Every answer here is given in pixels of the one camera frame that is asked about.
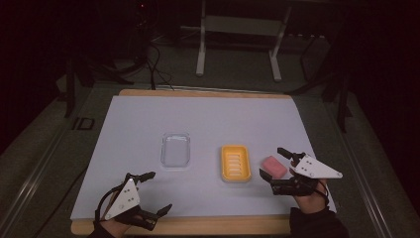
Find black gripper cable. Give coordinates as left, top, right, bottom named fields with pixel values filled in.
left=314, top=178, right=331, bottom=208
left=94, top=182, right=128, bottom=223

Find black stand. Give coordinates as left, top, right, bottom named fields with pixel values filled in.
left=285, top=33, right=355, bottom=134
left=57, top=56, right=97, bottom=119

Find person's left hand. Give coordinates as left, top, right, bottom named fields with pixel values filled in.
left=98, top=218, right=133, bottom=238

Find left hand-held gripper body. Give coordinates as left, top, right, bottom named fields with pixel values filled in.
left=102, top=178, right=158, bottom=232

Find white metal stand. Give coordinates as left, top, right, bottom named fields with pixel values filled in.
left=179, top=0, right=293, bottom=83

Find clear plastic tray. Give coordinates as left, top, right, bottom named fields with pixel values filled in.
left=159, top=132, right=192, bottom=170

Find white table mat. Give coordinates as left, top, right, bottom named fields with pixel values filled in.
left=69, top=95, right=338, bottom=221

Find pink soap bar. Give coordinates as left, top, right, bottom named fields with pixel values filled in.
left=261, top=155, right=288, bottom=180

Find wooden table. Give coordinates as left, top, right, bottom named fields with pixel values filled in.
left=69, top=88, right=294, bottom=237

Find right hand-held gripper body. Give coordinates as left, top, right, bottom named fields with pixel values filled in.
left=270, top=152, right=344, bottom=197

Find black floor cables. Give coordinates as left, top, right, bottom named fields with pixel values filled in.
left=132, top=39, right=176, bottom=92

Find yellow soap dish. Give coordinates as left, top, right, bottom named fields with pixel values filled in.
left=220, top=144, right=253, bottom=183

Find person's right hand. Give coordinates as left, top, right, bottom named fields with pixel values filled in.
left=288, top=167, right=330, bottom=215

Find metal floor rail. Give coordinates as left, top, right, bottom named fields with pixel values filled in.
left=0, top=125, right=72, bottom=238
left=325, top=98, right=394, bottom=238

